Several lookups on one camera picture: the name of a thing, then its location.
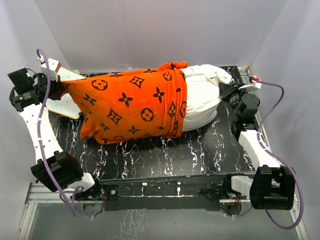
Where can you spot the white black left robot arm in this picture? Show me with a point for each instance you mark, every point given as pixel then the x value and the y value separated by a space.
pixel 54 167

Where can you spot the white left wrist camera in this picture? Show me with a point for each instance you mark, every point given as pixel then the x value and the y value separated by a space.
pixel 53 67

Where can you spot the orange patterned plush pillowcase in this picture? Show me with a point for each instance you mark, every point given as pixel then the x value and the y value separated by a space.
pixel 133 104

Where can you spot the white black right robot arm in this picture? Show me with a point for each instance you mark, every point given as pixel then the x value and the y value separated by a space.
pixel 273 185

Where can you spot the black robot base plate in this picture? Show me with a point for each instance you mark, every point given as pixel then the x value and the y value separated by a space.
pixel 170 193

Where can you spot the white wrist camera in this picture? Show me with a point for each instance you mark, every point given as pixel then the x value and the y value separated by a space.
pixel 253 84
pixel 53 67

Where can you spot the white pillow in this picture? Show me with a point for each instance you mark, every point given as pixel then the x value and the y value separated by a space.
pixel 203 94

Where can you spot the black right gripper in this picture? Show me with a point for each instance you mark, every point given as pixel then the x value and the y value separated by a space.
pixel 227 90

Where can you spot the small white dry-erase board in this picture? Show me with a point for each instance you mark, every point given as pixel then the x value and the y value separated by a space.
pixel 65 106

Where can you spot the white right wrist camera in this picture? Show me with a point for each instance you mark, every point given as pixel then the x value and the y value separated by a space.
pixel 253 84

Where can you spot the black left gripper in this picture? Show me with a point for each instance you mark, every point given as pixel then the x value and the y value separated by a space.
pixel 57 89

